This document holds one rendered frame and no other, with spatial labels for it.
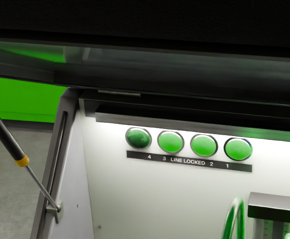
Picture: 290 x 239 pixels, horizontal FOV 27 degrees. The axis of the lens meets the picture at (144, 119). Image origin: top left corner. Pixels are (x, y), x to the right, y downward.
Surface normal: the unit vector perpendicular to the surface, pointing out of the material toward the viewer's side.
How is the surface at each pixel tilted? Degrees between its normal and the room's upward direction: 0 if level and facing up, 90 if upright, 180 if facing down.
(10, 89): 90
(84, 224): 90
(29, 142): 0
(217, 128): 90
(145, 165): 90
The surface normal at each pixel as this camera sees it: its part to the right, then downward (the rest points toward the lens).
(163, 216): -0.26, 0.50
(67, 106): -0.21, -0.29
